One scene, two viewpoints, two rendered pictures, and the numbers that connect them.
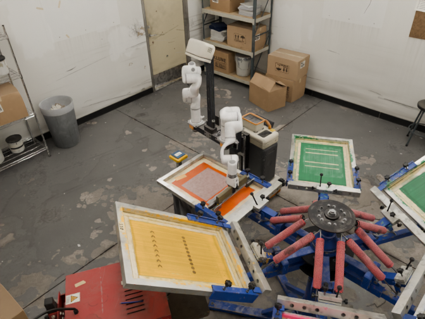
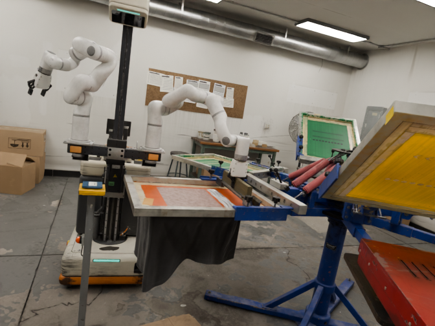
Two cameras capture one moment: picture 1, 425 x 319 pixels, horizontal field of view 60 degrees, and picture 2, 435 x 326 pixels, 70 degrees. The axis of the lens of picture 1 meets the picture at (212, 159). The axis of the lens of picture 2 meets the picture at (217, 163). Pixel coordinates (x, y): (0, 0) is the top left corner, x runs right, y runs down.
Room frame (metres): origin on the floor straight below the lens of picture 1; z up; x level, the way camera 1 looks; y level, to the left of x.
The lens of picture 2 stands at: (1.64, 1.54, 1.47)
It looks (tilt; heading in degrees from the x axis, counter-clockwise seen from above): 10 degrees down; 294
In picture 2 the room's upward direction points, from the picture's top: 9 degrees clockwise
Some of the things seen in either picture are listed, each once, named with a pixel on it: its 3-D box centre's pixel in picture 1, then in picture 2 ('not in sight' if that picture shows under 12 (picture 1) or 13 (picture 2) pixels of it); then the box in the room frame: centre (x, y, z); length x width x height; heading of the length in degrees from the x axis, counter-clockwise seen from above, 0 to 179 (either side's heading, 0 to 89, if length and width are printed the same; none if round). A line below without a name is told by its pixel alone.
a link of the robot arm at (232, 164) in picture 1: (233, 163); (237, 143); (2.28, -0.16, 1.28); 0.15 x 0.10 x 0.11; 2
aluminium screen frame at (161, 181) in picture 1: (212, 185); (199, 194); (2.39, 0.01, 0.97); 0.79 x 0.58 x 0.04; 46
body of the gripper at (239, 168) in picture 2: (232, 179); (239, 167); (2.25, -0.15, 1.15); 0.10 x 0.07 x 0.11; 46
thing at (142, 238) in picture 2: not in sight; (142, 233); (2.60, 0.22, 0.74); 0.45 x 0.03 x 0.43; 136
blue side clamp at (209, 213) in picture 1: (210, 215); (260, 212); (2.03, 0.03, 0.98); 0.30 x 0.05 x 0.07; 46
